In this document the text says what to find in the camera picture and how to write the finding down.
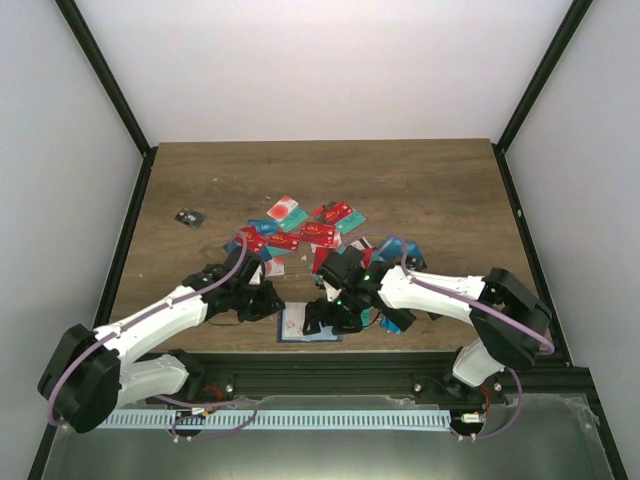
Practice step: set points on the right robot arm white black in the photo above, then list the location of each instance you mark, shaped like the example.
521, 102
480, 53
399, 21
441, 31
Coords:
509, 320

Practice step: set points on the teal card top right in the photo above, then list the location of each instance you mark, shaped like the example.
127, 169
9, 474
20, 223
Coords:
350, 222

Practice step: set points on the black card far left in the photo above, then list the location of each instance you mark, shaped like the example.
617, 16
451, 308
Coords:
191, 218

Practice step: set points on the white card black stripe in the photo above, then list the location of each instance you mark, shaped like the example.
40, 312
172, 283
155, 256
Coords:
361, 244

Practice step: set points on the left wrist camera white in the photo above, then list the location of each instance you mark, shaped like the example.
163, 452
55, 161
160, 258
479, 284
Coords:
258, 276

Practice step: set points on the white card orange logo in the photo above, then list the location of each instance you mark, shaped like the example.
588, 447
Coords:
292, 322

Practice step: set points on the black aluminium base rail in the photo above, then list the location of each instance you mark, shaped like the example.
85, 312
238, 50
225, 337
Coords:
324, 373

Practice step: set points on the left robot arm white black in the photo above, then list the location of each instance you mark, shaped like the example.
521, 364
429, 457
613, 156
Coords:
93, 372

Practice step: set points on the red card top right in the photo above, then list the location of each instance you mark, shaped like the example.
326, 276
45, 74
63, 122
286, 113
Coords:
332, 213

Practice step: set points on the right black frame post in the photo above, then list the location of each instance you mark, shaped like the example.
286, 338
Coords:
560, 41

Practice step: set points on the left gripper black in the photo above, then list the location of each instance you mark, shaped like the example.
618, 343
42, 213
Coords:
269, 307

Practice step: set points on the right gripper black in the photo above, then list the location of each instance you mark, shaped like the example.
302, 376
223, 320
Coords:
314, 316

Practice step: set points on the blue card right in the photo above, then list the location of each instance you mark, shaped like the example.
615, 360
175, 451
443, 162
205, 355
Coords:
392, 249

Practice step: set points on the black frame post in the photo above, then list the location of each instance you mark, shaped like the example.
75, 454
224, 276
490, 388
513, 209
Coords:
560, 41
93, 53

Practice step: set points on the light blue slotted cable duct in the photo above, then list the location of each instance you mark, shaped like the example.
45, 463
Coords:
223, 420

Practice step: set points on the white card red circle top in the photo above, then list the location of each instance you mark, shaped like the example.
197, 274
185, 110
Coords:
282, 208

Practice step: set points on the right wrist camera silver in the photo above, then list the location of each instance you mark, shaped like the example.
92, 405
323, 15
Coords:
332, 293

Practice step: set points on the left black frame post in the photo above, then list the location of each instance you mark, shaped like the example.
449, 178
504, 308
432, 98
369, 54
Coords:
93, 53

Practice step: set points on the red card centre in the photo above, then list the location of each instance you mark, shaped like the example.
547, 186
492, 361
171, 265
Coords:
317, 233

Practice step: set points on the white card red circle lower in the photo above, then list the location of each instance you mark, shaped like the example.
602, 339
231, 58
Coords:
275, 267

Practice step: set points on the white card red circle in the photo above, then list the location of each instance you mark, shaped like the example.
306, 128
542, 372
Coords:
275, 267
282, 208

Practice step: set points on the red card left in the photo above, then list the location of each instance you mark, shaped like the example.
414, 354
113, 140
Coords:
255, 240

